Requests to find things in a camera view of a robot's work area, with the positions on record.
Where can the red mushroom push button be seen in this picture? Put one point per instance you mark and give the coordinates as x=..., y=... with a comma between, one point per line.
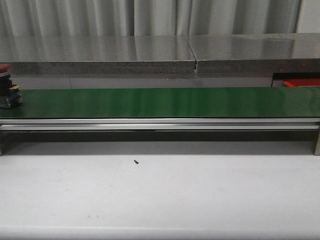
x=10, y=96

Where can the grey stone counter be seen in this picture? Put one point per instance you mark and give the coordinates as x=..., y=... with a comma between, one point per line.
x=85, y=62

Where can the green conveyor belt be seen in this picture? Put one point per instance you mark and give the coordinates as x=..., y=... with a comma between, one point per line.
x=166, y=109

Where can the white curtain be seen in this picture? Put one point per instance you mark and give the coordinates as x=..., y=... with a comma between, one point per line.
x=157, y=17

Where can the red plastic tray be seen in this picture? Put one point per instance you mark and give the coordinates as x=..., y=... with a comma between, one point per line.
x=302, y=82

